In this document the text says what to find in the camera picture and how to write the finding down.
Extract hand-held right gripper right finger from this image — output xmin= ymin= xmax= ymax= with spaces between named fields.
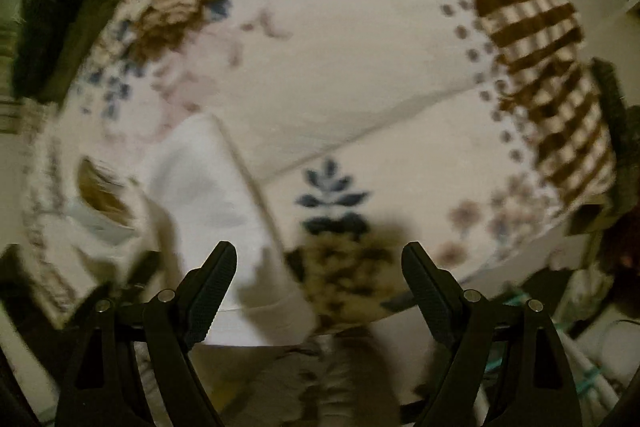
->
xmin=401 ymin=241 xmax=584 ymax=427

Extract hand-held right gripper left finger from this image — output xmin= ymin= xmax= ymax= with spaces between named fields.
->
xmin=54 ymin=240 xmax=238 ymax=427

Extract white pants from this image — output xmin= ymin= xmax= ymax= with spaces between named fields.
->
xmin=66 ymin=114 xmax=317 ymax=349

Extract floral printed blanket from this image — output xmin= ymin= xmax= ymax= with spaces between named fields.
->
xmin=20 ymin=0 xmax=617 ymax=333

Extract dark green cloth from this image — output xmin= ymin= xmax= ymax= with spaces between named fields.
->
xmin=590 ymin=57 xmax=640 ymax=218

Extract dark fuzzy cloth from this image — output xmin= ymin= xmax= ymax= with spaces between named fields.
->
xmin=10 ymin=0 xmax=132 ymax=100

